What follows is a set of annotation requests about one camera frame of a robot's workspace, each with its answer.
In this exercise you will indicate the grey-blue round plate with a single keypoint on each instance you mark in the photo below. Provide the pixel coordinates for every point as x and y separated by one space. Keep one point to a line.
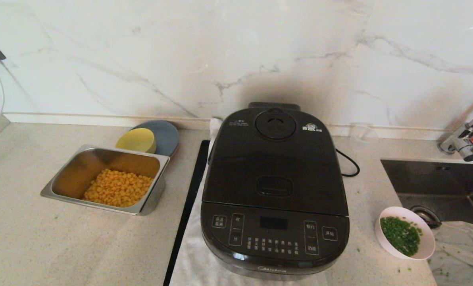
167 137

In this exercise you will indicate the rectangular stainless steel tray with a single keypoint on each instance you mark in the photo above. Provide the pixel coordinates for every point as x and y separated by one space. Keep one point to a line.
75 171

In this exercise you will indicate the long black flat strip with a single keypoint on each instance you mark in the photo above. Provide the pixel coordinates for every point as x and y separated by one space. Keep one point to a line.
189 198

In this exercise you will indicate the crumpled white dish cloth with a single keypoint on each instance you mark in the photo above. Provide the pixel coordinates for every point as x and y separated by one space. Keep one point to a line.
458 246

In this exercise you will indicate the white towel under cooker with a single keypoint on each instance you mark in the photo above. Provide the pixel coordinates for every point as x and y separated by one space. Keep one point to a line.
189 262

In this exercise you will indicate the white round bowl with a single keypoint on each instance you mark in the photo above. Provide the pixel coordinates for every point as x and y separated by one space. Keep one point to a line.
427 248

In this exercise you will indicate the chopped green onions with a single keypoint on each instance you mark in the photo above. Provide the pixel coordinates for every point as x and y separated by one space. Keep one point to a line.
401 236

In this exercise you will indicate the yellow corn kernels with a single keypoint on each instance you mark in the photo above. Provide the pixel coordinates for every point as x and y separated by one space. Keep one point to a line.
117 188

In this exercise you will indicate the small yellow bowl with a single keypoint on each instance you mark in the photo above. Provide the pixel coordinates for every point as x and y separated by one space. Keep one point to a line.
135 140

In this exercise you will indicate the chrome kitchen faucet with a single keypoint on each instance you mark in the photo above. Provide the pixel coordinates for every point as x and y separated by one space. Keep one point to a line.
468 149

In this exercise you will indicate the round metal sink drain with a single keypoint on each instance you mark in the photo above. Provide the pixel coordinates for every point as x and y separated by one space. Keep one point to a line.
427 215

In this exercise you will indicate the stainless steel sink basin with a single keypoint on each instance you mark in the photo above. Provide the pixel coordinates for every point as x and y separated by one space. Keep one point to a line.
431 178

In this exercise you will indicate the clear glass cup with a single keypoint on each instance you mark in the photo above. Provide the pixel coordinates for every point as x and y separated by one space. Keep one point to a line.
363 137

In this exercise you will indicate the black rice cooker lid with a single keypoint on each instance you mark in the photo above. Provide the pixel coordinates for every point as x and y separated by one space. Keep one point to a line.
276 159

